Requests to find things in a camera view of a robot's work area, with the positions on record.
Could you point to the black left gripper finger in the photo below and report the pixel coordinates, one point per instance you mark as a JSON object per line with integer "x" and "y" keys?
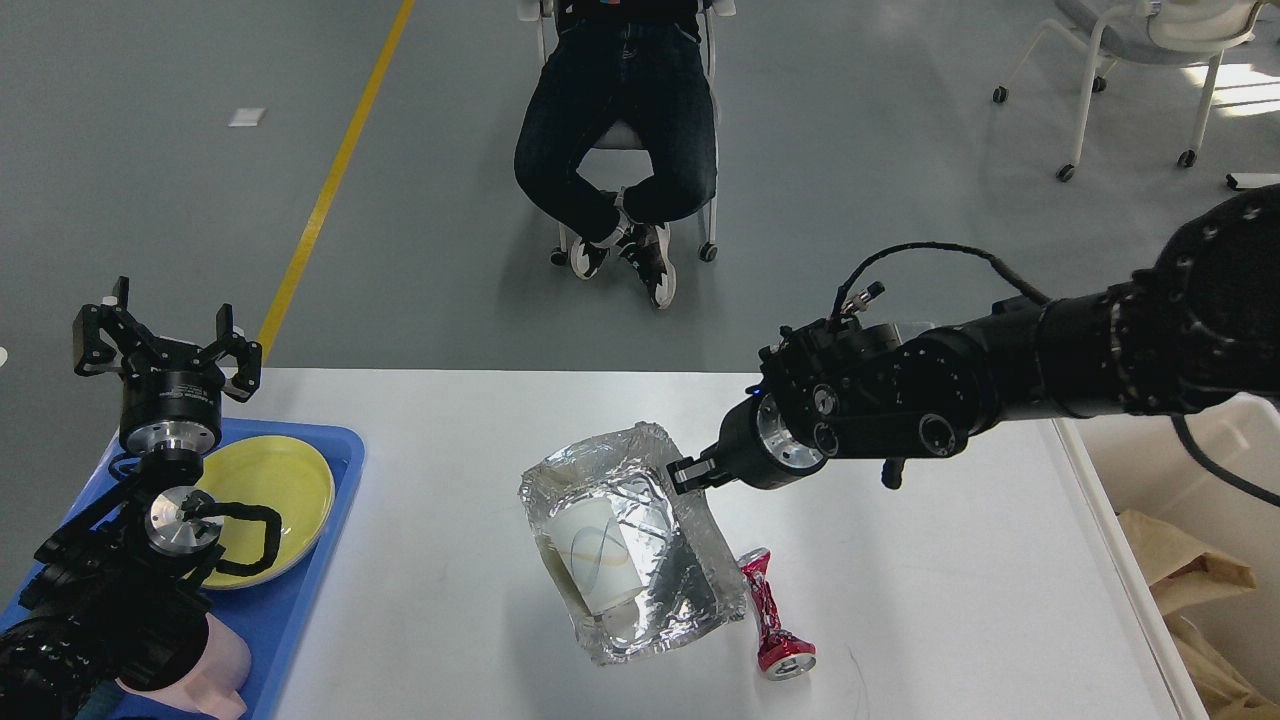
{"x": 231, "y": 341}
{"x": 107, "y": 339}

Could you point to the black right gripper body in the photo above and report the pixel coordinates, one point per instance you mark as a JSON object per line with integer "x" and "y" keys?
{"x": 756, "y": 447}

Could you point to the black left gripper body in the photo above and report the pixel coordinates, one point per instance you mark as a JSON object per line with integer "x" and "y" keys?
{"x": 168, "y": 401}

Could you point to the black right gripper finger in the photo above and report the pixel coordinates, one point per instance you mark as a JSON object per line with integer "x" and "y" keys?
{"x": 695, "y": 474}

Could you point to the aluminium foil tray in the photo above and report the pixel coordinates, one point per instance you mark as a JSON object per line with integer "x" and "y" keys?
{"x": 692, "y": 582}

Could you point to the yellow plastic plate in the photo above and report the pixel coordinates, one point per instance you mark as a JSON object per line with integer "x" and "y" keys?
{"x": 283, "y": 473}

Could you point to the crushed red can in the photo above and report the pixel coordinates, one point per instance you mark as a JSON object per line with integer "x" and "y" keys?
{"x": 781, "y": 655}

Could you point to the pink mug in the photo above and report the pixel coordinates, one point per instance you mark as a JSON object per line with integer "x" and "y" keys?
{"x": 211, "y": 671}

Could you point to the brown paper bag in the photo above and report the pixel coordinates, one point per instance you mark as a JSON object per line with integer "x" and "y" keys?
{"x": 1223, "y": 691}
{"x": 1180, "y": 570}

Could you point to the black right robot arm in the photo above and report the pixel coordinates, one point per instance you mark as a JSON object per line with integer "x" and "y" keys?
{"x": 1194, "y": 330}

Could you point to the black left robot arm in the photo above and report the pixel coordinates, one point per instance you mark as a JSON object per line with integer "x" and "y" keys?
{"x": 118, "y": 594}

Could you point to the white floor label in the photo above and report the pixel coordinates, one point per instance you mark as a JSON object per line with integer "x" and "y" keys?
{"x": 246, "y": 117}

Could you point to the blue plastic tray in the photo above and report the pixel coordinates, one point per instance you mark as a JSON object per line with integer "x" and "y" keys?
{"x": 270, "y": 616}

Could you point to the white grey person chair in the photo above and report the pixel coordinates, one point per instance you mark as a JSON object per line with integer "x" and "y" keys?
{"x": 621, "y": 137}

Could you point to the white plastic bin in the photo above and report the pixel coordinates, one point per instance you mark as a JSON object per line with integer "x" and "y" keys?
{"x": 1143, "y": 466}

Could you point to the white bar on floor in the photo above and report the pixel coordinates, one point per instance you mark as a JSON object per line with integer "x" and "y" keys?
{"x": 1245, "y": 181}

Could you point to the white rolling chair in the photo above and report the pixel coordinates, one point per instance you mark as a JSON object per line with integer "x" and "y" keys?
{"x": 1172, "y": 34}

